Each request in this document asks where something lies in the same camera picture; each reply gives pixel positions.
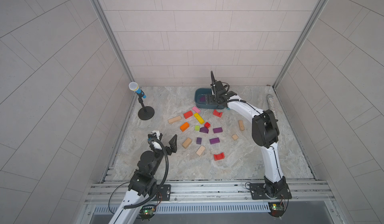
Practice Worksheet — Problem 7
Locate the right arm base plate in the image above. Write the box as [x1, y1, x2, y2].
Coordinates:
[250, 183, 292, 200]

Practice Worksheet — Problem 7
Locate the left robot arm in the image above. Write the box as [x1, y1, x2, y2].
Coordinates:
[110, 131, 178, 224]

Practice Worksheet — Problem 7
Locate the red arch block lower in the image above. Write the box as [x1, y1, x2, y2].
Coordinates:
[214, 152, 225, 161]

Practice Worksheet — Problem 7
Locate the natural wood block right upright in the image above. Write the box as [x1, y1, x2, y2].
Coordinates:
[239, 120, 245, 131]

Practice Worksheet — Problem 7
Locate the microphone on black stand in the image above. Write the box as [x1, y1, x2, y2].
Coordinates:
[129, 82, 155, 120]

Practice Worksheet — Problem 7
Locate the circuit board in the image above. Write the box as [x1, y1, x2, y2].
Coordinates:
[268, 203, 285, 218]
[139, 205, 157, 221]

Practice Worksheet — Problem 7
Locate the natural wood block bottom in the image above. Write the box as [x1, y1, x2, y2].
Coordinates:
[196, 146, 206, 156]

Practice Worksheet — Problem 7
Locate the black corrugated cable left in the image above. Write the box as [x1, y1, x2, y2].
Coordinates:
[123, 138, 170, 210]

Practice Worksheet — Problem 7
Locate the red rectangular block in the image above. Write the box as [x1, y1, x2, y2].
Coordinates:
[184, 111, 193, 119]

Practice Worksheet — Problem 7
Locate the long natural wood block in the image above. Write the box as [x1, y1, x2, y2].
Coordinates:
[168, 115, 182, 124]

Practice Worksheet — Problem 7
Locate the natural wood block lower left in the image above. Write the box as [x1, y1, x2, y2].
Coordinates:
[182, 138, 192, 149]

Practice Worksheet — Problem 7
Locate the red arch block upper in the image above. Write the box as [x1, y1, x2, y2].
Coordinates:
[213, 110, 223, 118]

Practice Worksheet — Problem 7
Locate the aluminium rail frame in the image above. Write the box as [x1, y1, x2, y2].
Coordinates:
[81, 179, 336, 205]

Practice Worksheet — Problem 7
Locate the left circuit board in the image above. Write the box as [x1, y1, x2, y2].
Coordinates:
[139, 205, 157, 221]

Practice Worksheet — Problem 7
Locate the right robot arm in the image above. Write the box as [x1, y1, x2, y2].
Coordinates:
[211, 76, 292, 200]

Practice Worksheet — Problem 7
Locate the red arch block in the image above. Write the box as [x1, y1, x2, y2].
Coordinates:
[213, 110, 223, 118]
[214, 152, 225, 161]

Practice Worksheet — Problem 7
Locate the purple triangular block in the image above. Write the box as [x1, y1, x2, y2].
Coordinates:
[200, 127, 209, 133]

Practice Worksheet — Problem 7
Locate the glittery silver cylinder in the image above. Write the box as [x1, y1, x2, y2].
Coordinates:
[266, 94, 278, 119]

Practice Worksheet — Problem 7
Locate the teal plastic storage bin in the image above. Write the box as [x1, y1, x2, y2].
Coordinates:
[195, 88, 227, 109]

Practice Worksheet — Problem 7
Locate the orange block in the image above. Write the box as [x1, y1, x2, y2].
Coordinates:
[180, 122, 190, 132]

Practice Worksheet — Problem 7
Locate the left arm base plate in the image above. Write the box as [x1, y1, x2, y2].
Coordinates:
[151, 184, 172, 202]

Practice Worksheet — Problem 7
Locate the yellow long block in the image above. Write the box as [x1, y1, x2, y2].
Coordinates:
[194, 113, 205, 124]

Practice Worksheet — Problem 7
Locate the right circuit board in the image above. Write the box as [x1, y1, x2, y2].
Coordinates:
[268, 203, 285, 218]

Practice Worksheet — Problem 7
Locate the pink block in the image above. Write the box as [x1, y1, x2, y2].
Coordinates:
[193, 106, 201, 113]

